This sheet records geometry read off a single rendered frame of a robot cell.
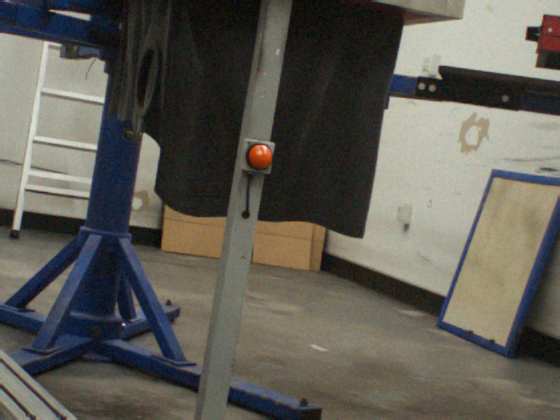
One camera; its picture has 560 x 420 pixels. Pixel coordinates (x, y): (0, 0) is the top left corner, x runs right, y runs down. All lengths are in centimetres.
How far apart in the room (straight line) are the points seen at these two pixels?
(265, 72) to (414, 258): 428
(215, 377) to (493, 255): 340
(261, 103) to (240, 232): 21
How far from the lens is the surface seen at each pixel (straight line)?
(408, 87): 335
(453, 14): 225
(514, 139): 545
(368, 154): 229
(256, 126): 191
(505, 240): 521
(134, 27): 247
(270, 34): 192
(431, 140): 616
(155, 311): 336
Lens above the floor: 66
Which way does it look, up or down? 3 degrees down
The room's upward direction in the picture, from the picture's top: 9 degrees clockwise
